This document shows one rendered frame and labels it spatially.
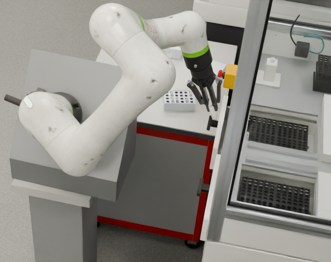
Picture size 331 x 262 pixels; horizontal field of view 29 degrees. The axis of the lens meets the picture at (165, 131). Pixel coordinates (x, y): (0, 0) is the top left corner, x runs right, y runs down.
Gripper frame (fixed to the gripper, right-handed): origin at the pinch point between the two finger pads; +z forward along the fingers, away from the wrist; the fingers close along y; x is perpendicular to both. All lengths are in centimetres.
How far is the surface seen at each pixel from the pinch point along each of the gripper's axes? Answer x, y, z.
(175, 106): -17.0, 19.8, 9.7
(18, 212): -11, 111, 59
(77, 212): 33, 49, 14
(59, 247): 33, 63, 33
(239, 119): 58, -24, -42
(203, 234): 49, -2, 9
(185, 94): -23.8, 16.8, 9.2
